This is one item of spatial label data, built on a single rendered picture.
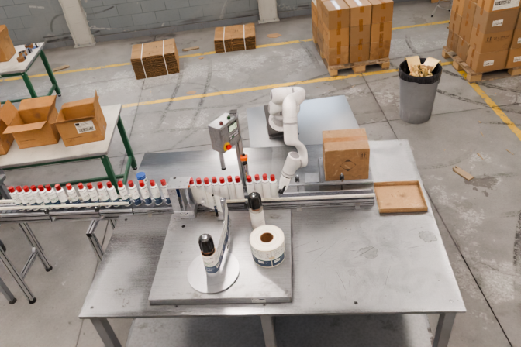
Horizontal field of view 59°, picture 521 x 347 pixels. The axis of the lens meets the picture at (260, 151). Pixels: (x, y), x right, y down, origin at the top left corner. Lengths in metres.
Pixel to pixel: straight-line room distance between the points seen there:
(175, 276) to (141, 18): 6.11
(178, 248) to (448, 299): 1.57
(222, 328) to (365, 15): 4.20
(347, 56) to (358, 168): 3.21
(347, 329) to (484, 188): 2.07
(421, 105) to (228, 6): 4.14
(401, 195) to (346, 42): 3.31
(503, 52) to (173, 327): 4.78
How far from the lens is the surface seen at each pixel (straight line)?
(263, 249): 2.63
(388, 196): 3.20
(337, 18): 6.00
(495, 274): 4.01
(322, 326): 3.28
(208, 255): 2.61
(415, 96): 5.17
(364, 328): 3.29
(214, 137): 2.86
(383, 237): 2.95
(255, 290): 2.65
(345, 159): 3.16
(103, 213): 3.43
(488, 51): 6.13
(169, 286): 2.78
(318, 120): 3.92
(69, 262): 4.45
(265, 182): 3.01
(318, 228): 2.98
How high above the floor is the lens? 3.02
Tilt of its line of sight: 37 degrees down
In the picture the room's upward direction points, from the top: 7 degrees counter-clockwise
